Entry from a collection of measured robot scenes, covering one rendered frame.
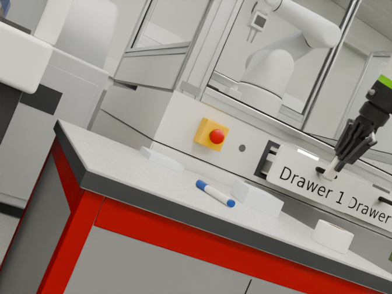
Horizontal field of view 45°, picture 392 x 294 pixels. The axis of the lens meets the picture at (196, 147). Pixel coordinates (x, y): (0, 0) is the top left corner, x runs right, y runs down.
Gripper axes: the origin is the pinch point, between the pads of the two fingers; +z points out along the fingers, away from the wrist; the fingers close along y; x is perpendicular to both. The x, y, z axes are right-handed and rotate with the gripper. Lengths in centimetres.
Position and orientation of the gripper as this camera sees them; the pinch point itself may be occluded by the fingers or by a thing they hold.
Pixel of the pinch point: (333, 168)
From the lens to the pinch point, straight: 137.4
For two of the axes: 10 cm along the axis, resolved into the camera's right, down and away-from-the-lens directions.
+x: 8.5, 3.6, 3.8
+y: 1.8, 4.7, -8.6
